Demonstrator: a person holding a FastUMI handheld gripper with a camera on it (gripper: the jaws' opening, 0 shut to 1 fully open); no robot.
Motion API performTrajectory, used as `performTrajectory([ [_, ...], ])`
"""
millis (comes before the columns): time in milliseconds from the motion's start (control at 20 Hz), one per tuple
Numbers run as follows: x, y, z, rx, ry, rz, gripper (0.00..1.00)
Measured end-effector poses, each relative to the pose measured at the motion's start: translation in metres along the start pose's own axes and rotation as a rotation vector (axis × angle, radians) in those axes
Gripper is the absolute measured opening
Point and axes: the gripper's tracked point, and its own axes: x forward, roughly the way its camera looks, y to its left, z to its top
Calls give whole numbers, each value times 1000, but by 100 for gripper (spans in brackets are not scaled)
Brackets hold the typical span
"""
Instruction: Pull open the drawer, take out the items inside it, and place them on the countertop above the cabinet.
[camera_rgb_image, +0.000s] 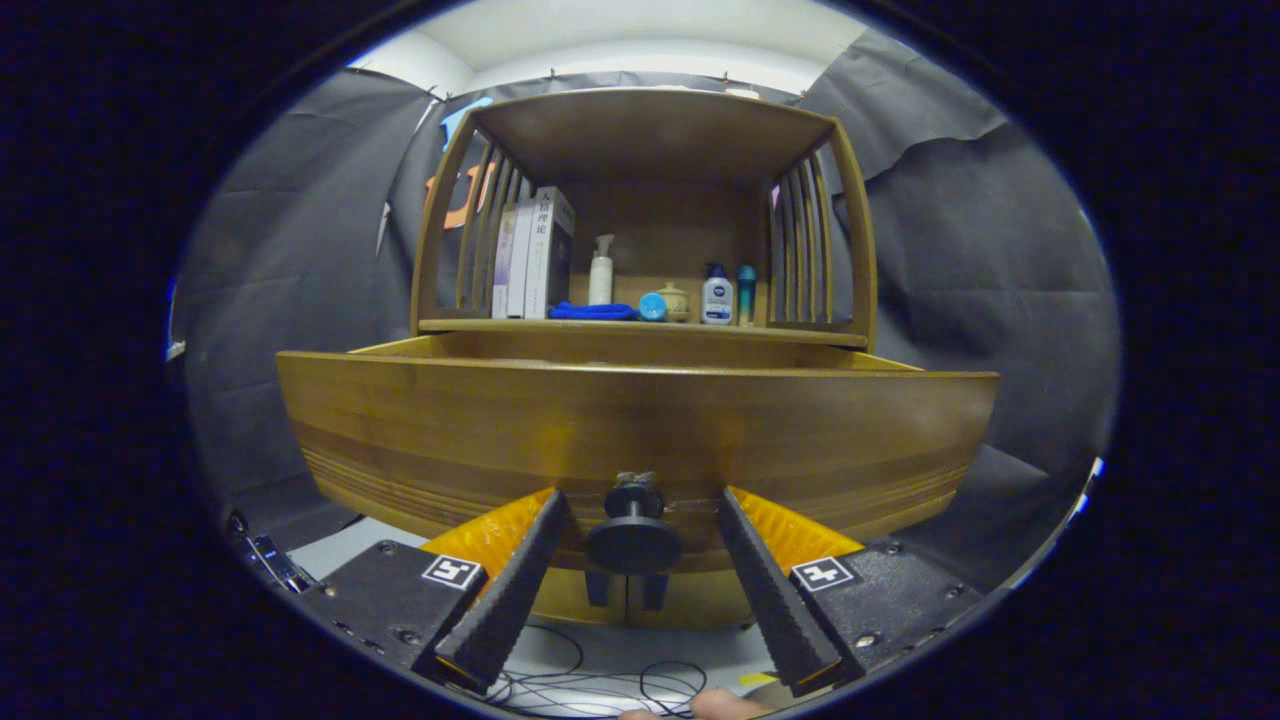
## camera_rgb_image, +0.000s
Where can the black device with screen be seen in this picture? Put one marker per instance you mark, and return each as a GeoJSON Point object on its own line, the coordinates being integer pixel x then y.
{"type": "Point", "coordinates": [275, 560]}

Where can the white pump bottle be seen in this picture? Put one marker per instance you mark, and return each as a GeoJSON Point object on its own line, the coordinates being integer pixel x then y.
{"type": "Point", "coordinates": [600, 280]}

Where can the lilac book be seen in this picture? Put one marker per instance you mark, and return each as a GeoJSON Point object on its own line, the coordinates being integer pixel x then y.
{"type": "Point", "coordinates": [500, 270]}

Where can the blue cosmetic tube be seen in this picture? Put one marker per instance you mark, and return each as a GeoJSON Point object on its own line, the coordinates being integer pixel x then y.
{"type": "Point", "coordinates": [652, 307]}

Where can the white lotion bottle blue cap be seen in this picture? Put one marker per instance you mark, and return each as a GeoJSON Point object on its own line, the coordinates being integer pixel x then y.
{"type": "Point", "coordinates": [717, 300]}

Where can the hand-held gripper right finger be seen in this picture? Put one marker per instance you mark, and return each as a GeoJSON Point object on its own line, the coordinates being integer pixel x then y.
{"type": "Point", "coordinates": [775, 600]}

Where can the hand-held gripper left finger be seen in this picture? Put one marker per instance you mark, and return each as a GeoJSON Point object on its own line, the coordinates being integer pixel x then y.
{"type": "Point", "coordinates": [510, 600]}

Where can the wooden cabinet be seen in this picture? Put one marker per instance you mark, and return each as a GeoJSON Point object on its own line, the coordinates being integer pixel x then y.
{"type": "Point", "coordinates": [650, 130]}

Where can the wooden cabinet door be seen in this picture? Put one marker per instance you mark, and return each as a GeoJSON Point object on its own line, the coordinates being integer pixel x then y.
{"type": "Point", "coordinates": [705, 600]}
{"type": "Point", "coordinates": [560, 602]}

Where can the blue folded cloth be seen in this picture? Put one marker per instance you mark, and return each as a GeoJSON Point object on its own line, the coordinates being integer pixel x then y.
{"type": "Point", "coordinates": [590, 312]}

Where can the wooden drawer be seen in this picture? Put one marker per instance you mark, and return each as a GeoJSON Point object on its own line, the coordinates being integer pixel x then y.
{"type": "Point", "coordinates": [450, 430]}

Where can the lidded ceramic teacup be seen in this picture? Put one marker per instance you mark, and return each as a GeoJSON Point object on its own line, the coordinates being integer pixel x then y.
{"type": "Point", "coordinates": [678, 300]}

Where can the teal spray bottle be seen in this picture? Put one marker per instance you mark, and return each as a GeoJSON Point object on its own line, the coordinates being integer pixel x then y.
{"type": "Point", "coordinates": [747, 295]}

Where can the book with dark portrait cover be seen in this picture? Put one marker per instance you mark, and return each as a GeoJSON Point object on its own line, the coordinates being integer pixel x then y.
{"type": "Point", "coordinates": [558, 255]}

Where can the wooden countertop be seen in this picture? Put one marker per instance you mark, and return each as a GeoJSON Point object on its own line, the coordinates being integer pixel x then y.
{"type": "Point", "coordinates": [790, 332]}

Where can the white book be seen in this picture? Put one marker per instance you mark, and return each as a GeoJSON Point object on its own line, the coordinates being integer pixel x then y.
{"type": "Point", "coordinates": [520, 265]}

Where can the black drawer knob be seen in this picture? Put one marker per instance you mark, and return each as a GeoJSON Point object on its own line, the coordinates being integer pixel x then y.
{"type": "Point", "coordinates": [633, 545]}

